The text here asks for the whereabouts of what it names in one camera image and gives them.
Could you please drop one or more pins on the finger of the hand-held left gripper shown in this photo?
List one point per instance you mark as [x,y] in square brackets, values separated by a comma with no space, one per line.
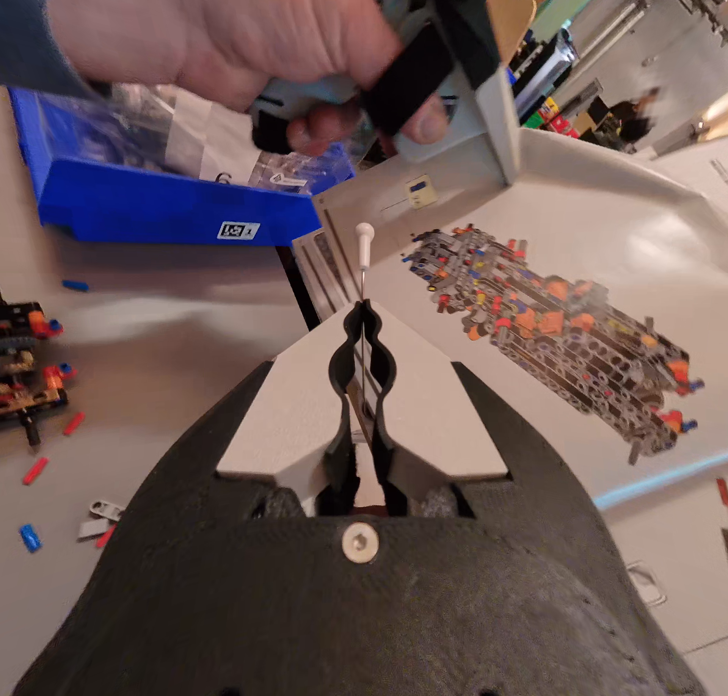
[503,127]

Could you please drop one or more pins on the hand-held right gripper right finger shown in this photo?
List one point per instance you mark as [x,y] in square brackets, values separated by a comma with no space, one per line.
[438,423]

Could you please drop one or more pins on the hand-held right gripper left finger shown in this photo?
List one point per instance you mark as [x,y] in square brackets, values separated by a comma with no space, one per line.
[273,423]

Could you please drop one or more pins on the lego instruction booklet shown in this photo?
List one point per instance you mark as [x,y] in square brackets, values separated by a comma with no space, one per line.
[569,224]

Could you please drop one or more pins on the white-headed metal pin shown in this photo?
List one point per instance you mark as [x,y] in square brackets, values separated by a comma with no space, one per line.
[364,238]

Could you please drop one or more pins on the partly built lego model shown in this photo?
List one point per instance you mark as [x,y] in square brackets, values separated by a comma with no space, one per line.
[23,360]

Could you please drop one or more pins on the grey lego connector piece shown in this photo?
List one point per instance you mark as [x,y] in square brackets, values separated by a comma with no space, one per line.
[107,509]
[94,530]

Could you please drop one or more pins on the red lego pin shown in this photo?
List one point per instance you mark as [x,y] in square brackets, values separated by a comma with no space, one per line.
[35,471]
[74,423]
[106,537]

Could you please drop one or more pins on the blue lego pin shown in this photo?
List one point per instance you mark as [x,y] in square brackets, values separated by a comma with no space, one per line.
[75,286]
[30,538]

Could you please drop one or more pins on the person's left hand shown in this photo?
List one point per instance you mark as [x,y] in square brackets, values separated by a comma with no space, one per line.
[227,25]

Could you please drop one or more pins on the stack of coloured boxes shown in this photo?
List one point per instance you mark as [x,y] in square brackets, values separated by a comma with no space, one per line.
[551,117]

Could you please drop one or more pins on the wooden chair back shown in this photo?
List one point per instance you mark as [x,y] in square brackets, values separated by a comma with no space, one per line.
[509,13]

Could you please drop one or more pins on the clear plastic parts bag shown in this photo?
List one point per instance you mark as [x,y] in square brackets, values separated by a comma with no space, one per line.
[114,127]
[301,176]

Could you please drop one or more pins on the blue plastic bin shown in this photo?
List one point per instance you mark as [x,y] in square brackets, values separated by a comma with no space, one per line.
[142,207]

